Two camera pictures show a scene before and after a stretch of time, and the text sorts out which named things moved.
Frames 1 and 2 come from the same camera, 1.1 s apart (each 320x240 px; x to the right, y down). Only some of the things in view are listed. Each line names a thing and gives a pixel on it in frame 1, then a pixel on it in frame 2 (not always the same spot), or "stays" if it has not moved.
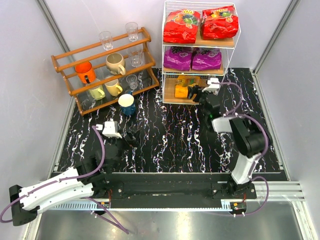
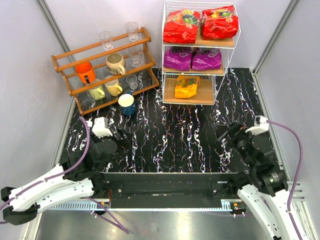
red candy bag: x=180 y=26 stays
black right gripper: x=200 y=95 → x=227 y=135
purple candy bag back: x=177 y=58 stays
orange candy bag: x=181 y=88 stays
